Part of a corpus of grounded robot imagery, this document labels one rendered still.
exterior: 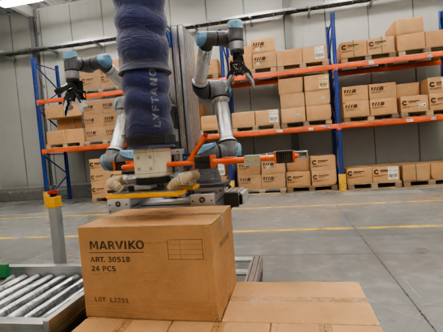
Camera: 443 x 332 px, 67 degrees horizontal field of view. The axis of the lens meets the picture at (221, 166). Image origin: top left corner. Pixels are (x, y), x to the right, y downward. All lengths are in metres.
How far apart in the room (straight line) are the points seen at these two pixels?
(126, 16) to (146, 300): 1.20
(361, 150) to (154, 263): 8.93
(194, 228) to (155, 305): 0.38
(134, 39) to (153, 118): 0.34
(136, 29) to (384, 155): 9.10
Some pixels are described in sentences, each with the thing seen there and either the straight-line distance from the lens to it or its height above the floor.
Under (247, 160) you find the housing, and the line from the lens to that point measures 1.43.
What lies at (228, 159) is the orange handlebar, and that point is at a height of 1.18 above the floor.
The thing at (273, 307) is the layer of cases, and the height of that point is 0.54.
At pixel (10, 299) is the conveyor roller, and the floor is 0.54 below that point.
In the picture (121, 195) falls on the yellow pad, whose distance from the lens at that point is 1.52.
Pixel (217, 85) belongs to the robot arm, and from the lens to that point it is 2.14.
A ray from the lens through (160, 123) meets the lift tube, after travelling 1.50.
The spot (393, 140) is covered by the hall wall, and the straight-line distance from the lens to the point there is 10.23.
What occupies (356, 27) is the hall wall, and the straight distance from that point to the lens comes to 10.47.
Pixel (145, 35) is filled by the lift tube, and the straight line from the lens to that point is 1.56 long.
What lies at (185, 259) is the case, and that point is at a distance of 1.41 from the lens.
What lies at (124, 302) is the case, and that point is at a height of 0.61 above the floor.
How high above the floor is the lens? 1.23
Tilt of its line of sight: 3 degrees down
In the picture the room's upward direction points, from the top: 4 degrees counter-clockwise
